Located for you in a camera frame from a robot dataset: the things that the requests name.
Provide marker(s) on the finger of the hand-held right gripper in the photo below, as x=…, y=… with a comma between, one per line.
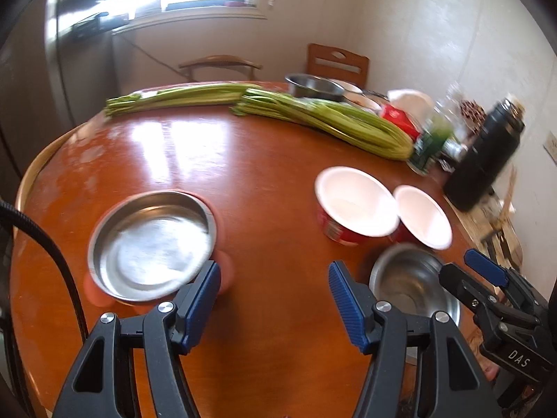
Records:
x=485, y=265
x=457, y=283

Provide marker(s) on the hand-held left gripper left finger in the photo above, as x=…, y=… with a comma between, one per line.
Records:
x=200, y=309

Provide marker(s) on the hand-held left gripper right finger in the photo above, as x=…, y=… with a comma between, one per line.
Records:
x=348, y=309

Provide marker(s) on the pink plastic plate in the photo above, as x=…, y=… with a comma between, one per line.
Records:
x=226, y=270

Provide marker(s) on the steel bowl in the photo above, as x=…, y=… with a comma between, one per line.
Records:
x=404, y=278

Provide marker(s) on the small red paper bowl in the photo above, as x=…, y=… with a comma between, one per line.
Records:
x=422, y=217

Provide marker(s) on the steel plate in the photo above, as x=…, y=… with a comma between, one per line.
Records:
x=148, y=248

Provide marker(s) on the large red paper bowl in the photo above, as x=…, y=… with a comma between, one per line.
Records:
x=352, y=200

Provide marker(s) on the black metal clamp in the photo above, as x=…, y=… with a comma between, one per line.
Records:
x=494, y=244

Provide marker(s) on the black thermos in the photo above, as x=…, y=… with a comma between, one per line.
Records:
x=478, y=161

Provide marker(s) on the small white bottle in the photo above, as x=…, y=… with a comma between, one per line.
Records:
x=454, y=150

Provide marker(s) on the clear plastic bottle green label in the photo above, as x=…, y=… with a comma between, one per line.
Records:
x=428, y=148

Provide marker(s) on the dark red spotted bag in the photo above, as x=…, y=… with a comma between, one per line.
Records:
x=472, y=111

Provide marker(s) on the wrapped celery bundle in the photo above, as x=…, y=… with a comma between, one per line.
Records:
x=339, y=122

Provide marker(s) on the white plate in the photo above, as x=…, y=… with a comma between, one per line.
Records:
x=370, y=102

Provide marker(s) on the loose celery bundle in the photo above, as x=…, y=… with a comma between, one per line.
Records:
x=182, y=96

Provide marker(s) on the light wooden chair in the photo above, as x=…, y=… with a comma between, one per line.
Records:
x=32, y=170

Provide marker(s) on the shallow steel dish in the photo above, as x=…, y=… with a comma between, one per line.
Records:
x=348, y=87

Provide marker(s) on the steel basin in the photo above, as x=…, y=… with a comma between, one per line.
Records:
x=313, y=85

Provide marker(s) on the wooden chair with curved back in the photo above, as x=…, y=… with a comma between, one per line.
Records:
x=217, y=61

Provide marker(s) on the wooden chair with slotted back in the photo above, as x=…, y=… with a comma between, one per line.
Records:
x=317, y=59

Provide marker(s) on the steel refrigerator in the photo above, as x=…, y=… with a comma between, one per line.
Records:
x=52, y=74

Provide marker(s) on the wall socket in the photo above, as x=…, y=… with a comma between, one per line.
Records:
x=552, y=146

